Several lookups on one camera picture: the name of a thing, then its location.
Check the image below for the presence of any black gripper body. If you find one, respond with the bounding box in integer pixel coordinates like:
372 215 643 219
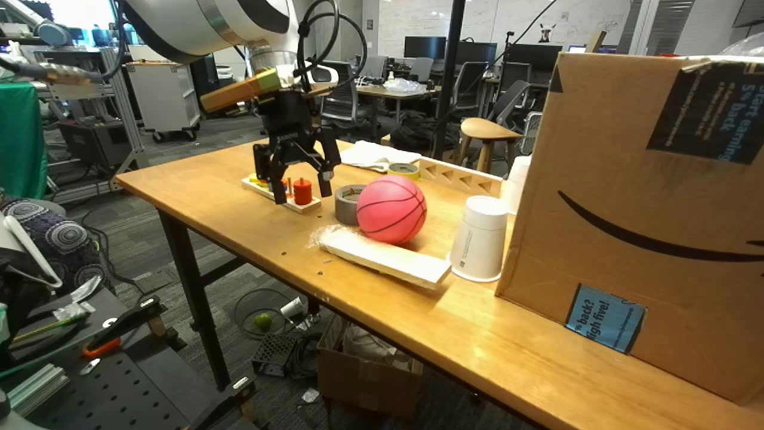
256 87 329 159

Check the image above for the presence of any grey duct tape roll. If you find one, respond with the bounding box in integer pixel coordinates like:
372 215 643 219
331 183 371 230

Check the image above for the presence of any pink toy basketball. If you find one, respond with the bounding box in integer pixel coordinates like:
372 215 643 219
353 174 430 248

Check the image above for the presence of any plastic-wrapped wooden sorter board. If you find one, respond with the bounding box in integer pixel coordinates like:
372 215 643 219
316 222 457 293

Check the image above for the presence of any white paper sheet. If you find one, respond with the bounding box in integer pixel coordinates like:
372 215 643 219
340 140 426 174

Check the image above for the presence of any mesh-back office chair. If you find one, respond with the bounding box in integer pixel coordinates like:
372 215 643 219
319 60 364 125

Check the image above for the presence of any round office desk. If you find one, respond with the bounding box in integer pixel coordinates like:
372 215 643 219
355 76 441 105

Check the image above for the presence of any white wheeled cart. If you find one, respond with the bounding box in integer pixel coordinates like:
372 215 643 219
124 57 200 140

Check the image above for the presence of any wooden shape sorter board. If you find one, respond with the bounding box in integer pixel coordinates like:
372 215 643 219
413 156 506 201

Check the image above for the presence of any black vertical pole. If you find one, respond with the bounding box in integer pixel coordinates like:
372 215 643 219
433 0 469 159

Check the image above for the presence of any dark computer monitor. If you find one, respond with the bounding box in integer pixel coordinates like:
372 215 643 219
402 33 450 62

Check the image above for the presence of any round wooden stool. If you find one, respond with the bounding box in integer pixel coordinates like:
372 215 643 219
459 116 526 174

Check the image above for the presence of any white paper cup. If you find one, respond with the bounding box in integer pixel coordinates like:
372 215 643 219
450 193 514 287
500 154 535 219

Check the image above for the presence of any grey metal rack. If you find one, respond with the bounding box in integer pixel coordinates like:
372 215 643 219
28 45 151 197

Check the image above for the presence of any open brown cardboard box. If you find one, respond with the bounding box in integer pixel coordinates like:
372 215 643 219
316 322 426 423

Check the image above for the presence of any green cloth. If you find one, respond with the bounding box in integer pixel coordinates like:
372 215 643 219
0 82 50 201

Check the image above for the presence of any black perforated plate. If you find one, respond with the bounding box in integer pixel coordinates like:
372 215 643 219
28 348 259 430

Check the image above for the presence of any Amazon cardboard box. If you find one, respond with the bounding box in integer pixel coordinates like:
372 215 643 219
495 50 764 408

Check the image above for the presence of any pale aluminium extrusion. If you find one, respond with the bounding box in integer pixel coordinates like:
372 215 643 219
0 363 75 419

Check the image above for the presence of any red ring stack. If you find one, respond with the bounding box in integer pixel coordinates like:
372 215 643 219
292 177 318 209

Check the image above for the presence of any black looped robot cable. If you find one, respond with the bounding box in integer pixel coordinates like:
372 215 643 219
297 0 371 84

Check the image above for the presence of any wire mesh basket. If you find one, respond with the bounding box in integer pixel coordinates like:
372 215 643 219
231 287 304 339

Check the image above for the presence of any black metal table frame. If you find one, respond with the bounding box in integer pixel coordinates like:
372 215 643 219
156 209 259 395

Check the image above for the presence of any orange-handled tool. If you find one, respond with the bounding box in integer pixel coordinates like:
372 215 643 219
78 336 126 361

